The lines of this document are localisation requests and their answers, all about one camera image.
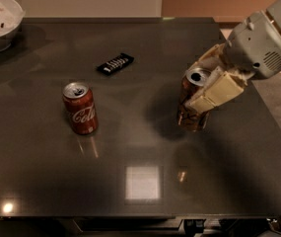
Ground black snack bar wrapper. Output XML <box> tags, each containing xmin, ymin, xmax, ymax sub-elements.
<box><xmin>97</xmin><ymin>53</ymin><xmax>134</xmax><ymax>76</ymax></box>

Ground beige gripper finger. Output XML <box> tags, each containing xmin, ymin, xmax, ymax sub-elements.
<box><xmin>193</xmin><ymin>70</ymin><xmax>246</xmax><ymax>112</ymax></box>
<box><xmin>186</xmin><ymin>44</ymin><xmax>226</xmax><ymax>75</ymax></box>

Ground red Coca-Cola can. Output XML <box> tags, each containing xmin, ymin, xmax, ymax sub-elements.
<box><xmin>62</xmin><ymin>82</ymin><xmax>99</xmax><ymax>135</ymax></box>

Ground orange soda can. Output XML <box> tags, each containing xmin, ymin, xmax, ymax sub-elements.
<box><xmin>176</xmin><ymin>67</ymin><xmax>210</xmax><ymax>132</ymax></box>

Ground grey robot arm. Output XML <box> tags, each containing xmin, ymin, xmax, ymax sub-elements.
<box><xmin>183</xmin><ymin>0</ymin><xmax>281</xmax><ymax>114</ymax></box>

